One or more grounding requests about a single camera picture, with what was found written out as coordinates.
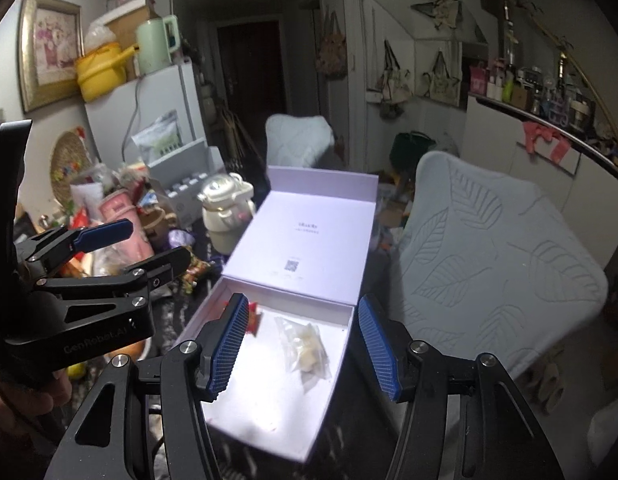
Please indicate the white counter cabinet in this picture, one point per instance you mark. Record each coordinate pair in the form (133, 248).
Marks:
(494, 130)

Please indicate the row of bottles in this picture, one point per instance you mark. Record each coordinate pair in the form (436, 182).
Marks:
(534, 85)

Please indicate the yellow pot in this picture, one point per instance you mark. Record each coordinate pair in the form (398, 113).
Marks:
(99, 72)

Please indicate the dark brown door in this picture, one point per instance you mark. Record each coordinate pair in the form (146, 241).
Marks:
(249, 70)

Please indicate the floral tote bag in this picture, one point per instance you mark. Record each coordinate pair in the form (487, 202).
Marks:
(331, 55)

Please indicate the brown cardboard box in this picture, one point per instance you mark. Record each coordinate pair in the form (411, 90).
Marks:
(131, 20)

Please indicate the woven round mat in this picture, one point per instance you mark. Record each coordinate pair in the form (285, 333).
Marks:
(69, 155)

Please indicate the green electric kettle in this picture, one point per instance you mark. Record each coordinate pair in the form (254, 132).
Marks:
(154, 45)

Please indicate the beige slippers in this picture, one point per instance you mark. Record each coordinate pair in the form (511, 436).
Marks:
(549, 385)

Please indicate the grey leaf-pattern chair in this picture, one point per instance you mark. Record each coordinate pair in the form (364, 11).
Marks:
(489, 260)

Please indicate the white gift box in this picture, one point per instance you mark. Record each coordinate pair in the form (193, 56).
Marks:
(299, 240)

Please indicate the green bag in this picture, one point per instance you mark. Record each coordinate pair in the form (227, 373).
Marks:
(411, 147)

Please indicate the canvas tote bag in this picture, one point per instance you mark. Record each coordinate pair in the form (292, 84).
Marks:
(441, 85)
(395, 82)

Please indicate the framed flower picture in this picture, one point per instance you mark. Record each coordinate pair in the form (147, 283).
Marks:
(51, 45)

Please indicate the pink cloth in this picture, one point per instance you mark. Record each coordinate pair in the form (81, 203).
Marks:
(536, 132)

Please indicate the pink cup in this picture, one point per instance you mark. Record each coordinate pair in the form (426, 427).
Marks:
(121, 205)

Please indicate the purple wrapped item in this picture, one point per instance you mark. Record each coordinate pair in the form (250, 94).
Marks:
(181, 239)

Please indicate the colourful snack packet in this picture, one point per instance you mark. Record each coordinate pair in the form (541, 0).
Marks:
(196, 270)

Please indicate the brown mug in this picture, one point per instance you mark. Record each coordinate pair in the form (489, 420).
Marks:
(151, 220)

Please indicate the cream thermos bottle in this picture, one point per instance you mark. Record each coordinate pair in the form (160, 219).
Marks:
(224, 215)

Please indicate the grey cardboard organizer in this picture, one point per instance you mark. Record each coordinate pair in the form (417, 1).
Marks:
(189, 162)

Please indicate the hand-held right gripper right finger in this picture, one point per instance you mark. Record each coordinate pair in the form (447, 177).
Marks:
(379, 350)

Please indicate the red snack packet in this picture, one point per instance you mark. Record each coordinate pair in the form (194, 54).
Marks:
(254, 317)

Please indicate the white quilted chair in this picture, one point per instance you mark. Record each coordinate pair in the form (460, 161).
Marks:
(299, 140)

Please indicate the clear plastic bag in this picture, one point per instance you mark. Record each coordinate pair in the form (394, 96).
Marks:
(309, 350)

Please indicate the white plastic bag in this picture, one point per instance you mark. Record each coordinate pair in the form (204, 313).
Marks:
(100, 35)

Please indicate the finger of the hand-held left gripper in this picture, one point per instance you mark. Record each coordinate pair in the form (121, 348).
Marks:
(106, 234)
(164, 265)

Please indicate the green white pouch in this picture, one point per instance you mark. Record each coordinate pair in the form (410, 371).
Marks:
(159, 135)

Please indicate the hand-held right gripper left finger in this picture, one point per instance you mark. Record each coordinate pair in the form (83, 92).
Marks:
(226, 355)

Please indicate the white refrigerator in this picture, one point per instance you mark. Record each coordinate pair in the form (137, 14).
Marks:
(159, 95)

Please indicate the person's left hand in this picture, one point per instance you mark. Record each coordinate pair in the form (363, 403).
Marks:
(19, 410)

